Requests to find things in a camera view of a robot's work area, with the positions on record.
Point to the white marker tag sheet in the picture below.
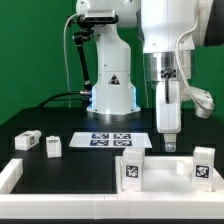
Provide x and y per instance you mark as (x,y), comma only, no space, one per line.
(109,140)

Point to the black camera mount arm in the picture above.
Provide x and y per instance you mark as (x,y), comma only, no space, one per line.
(80,38)

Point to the white square table top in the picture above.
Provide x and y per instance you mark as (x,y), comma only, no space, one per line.
(165,174)

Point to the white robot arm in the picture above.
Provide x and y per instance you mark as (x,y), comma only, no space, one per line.
(168,32)

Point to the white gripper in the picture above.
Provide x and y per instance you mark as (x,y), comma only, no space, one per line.
(168,113)

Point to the white U-shaped obstacle fence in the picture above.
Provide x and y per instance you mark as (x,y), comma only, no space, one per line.
(121,205)

